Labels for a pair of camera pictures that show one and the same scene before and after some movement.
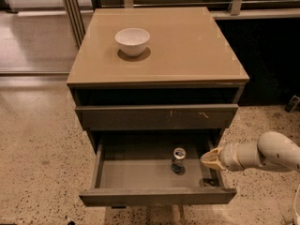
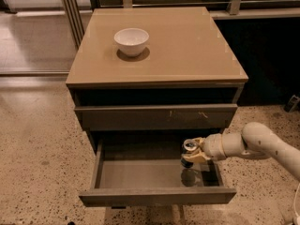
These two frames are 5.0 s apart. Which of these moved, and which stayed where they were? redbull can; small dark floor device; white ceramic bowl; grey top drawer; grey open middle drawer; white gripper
Moved: redbull can; white gripper
Stayed: small dark floor device; white ceramic bowl; grey open middle drawer; grey top drawer
